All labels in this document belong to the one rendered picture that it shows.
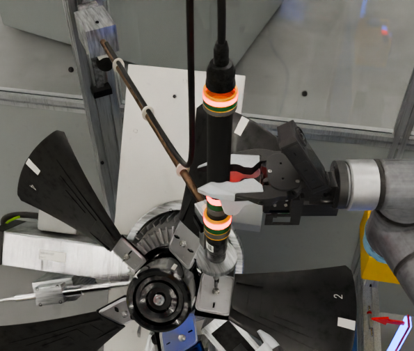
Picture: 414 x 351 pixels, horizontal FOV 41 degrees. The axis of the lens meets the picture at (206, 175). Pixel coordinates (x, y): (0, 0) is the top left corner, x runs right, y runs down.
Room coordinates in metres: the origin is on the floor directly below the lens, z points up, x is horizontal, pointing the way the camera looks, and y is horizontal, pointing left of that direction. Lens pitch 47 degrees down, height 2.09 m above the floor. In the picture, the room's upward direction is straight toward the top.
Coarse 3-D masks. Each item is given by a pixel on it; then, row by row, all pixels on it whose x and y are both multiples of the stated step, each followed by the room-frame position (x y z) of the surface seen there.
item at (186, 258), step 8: (176, 232) 0.64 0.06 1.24; (184, 232) 0.63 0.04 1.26; (176, 240) 0.63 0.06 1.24; (192, 240) 0.60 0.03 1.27; (176, 248) 0.61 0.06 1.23; (184, 248) 0.60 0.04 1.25; (192, 248) 0.59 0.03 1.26; (176, 256) 0.60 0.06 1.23; (184, 256) 0.59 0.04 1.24; (192, 256) 0.58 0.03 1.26; (184, 264) 0.57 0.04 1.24; (192, 264) 0.56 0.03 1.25
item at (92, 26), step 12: (84, 12) 1.13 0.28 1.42; (96, 12) 1.13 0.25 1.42; (84, 24) 1.07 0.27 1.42; (96, 24) 1.07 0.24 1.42; (108, 24) 1.07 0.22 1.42; (84, 36) 1.06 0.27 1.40; (96, 36) 1.06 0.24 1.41; (108, 36) 1.07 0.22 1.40; (84, 48) 1.08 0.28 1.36; (96, 48) 1.05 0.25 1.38
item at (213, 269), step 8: (200, 208) 0.57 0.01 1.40; (200, 216) 0.56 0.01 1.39; (200, 224) 0.56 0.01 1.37; (200, 232) 0.55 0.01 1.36; (200, 240) 0.56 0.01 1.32; (200, 248) 0.56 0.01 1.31; (232, 248) 0.56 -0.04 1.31; (200, 256) 0.54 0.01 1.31; (232, 256) 0.54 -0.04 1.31; (200, 264) 0.53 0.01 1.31; (208, 264) 0.53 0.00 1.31; (216, 264) 0.53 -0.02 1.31; (224, 264) 0.53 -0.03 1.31; (232, 264) 0.53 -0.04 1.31; (208, 272) 0.51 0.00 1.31; (216, 272) 0.51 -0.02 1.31; (224, 272) 0.51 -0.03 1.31
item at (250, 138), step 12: (204, 120) 0.78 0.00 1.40; (252, 120) 0.73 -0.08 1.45; (204, 132) 0.76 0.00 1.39; (252, 132) 0.71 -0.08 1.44; (264, 132) 0.70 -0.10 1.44; (204, 144) 0.75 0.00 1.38; (240, 144) 0.70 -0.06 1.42; (252, 144) 0.69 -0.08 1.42; (264, 144) 0.69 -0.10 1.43; (276, 144) 0.68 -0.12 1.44; (204, 156) 0.73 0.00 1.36; (192, 168) 0.73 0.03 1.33; (204, 180) 0.69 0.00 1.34; (240, 180) 0.65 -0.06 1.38; (192, 204) 0.66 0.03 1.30; (180, 216) 0.66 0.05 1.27; (192, 216) 0.64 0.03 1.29; (192, 228) 0.62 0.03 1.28
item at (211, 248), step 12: (216, 48) 0.54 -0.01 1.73; (228, 48) 0.54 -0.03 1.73; (216, 60) 0.53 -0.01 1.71; (228, 60) 0.54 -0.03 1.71; (216, 72) 0.53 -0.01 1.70; (228, 72) 0.53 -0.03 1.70; (216, 84) 0.53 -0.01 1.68; (228, 84) 0.53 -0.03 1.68; (216, 240) 0.53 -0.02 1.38; (216, 252) 0.53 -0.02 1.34
